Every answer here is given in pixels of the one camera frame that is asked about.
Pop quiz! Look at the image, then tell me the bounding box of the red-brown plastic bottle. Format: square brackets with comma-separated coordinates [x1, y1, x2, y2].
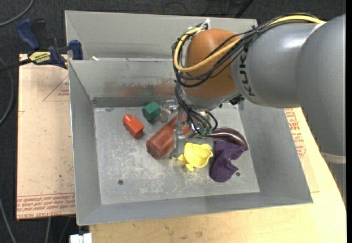
[145, 115, 192, 160]

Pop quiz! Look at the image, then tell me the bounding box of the yellow rubber toy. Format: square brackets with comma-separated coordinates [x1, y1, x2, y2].
[175, 142, 214, 172]

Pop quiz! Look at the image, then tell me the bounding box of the clear glass thing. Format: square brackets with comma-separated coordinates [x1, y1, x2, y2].
[160, 100, 178, 123]

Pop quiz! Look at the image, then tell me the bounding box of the dark green toy block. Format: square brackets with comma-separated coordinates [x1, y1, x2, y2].
[141, 101, 162, 122]

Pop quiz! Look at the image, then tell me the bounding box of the orange-red toy block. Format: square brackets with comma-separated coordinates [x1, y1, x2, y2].
[122, 114, 145, 139]

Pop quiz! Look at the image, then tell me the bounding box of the purple cloth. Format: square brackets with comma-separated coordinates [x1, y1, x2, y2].
[209, 139, 248, 183]

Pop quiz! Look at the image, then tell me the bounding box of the dark purple toy eggplant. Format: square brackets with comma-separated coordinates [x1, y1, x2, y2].
[206, 127, 249, 151]

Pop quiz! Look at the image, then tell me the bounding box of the grey metal bin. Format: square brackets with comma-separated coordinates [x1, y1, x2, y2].
[64, 10, 314, 226]

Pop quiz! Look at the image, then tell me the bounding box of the brown cardboard board, red print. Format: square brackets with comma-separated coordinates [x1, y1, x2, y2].
[16, 53, 320, 220]

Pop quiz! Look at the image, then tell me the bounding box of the black cylinder on white bracket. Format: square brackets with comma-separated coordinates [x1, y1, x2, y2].
[228, 93, 245, 106]

